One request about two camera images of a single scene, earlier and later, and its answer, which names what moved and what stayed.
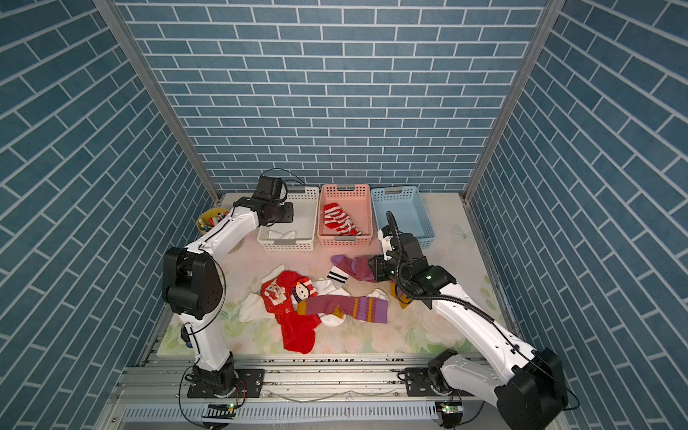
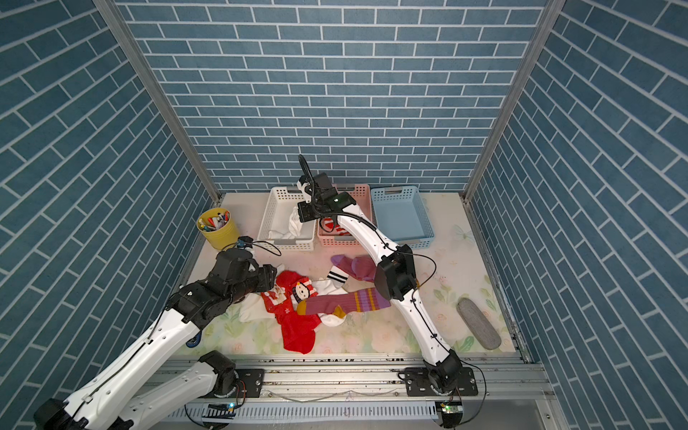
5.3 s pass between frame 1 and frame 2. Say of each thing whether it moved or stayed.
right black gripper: moved
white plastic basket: stayed
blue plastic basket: stayed
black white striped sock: stayed
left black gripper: moved
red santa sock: stayed
